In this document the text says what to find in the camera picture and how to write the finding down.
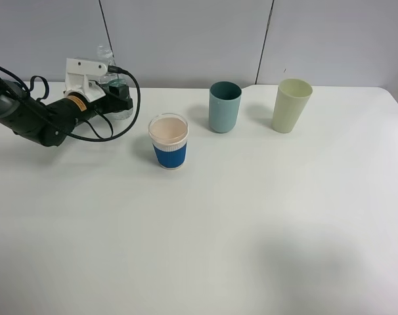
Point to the pale green plastic cup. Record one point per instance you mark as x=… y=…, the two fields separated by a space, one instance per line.
x=291 y=98

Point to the teal plastic cup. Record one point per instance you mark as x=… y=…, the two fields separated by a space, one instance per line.
x=224 y=103

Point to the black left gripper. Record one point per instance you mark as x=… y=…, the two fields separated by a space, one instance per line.
x=117 y=99

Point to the glass cup with blue sleeve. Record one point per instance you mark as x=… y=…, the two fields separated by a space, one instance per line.
x=169 y=134

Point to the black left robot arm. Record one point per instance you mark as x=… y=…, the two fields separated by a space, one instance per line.
x=48 y=124

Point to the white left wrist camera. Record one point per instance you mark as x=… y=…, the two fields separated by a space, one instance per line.
x=78 y=75

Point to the clear green-label water bottle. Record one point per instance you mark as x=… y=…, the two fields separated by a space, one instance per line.
x=105 y=55

